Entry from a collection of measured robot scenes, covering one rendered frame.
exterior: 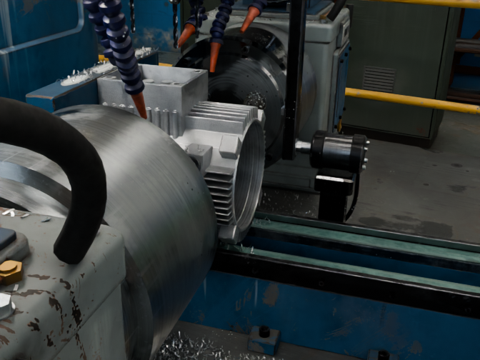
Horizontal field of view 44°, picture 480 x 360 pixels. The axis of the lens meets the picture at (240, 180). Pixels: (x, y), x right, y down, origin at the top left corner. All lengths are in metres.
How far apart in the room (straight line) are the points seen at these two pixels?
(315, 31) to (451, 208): 0.46
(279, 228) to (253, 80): 0.26
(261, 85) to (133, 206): 0.55
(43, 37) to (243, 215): 0.39
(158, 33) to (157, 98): 6.03
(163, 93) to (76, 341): 0.46
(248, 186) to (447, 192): 0.61
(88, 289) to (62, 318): 0.03
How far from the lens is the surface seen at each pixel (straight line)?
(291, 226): 0.89
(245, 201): 0.88
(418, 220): 1.23
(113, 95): 0.80
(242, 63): 1.00
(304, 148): 0.92
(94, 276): 0.35
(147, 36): 6.89
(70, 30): 0.99
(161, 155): 0.56
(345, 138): 0.91
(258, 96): 0.98
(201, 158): 0.72
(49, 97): 0.73
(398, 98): 3.04
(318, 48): 1.19
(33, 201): 0.46
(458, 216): 1.28
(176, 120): 0.77
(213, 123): 0.77
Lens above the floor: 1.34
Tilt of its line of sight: 24 degrees down
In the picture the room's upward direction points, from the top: 1 degrees clockwise
